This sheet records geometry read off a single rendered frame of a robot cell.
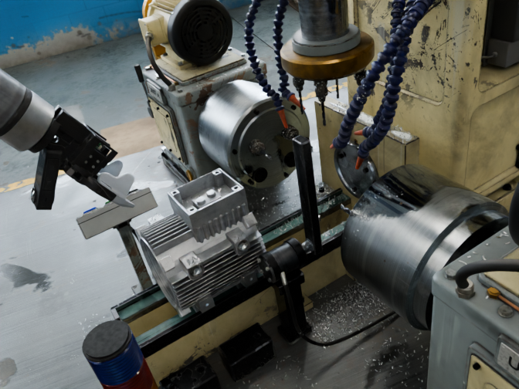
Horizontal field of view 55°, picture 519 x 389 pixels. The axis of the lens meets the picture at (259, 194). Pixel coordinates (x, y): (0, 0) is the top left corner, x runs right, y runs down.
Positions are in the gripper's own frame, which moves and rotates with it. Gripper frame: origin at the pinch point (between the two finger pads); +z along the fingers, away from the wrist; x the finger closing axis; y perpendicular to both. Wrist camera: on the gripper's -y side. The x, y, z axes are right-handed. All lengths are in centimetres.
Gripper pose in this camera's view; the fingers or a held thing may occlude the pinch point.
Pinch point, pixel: (122, 199)
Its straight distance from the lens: 97.2
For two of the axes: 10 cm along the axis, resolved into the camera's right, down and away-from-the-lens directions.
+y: 6.5, -7.6, 0.2
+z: 5.6, 4.9, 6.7
